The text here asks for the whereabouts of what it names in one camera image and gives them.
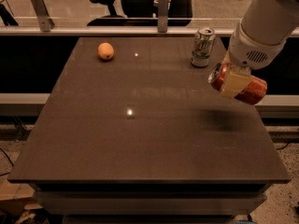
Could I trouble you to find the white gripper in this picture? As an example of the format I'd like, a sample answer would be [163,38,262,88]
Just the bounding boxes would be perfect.
[221,23,286,98]

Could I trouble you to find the red coke can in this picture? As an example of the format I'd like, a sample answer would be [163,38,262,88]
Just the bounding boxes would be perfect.
[208,63,267,105]

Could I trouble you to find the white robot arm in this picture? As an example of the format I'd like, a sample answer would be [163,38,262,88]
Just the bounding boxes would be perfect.
[221,0,299,99]

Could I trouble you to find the green white soda can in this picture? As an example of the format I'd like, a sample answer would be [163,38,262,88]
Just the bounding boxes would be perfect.
[191,27,215,67]

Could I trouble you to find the black office chair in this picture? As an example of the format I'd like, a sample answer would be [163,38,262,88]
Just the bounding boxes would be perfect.
[88,0,192,26]

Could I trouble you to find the orange fruit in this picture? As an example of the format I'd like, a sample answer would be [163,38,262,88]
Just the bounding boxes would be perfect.
[98,43,114,61]

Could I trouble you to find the grey table base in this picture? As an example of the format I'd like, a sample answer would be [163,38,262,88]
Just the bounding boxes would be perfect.
[35,190,265,224]

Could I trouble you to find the cardboard box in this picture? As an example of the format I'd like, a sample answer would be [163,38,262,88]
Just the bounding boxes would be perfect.
[0,180,42,216]

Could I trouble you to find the middle metal rail bracket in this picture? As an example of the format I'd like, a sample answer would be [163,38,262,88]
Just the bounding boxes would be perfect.
[158,0,168,33]

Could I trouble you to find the metal rail bracket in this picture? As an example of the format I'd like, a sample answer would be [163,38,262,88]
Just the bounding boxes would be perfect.
[30,0,54,32]
[158,0,168,33]

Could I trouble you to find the left metal rail bracket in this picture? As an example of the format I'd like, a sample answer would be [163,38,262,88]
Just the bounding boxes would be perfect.
[30,0,54,32]

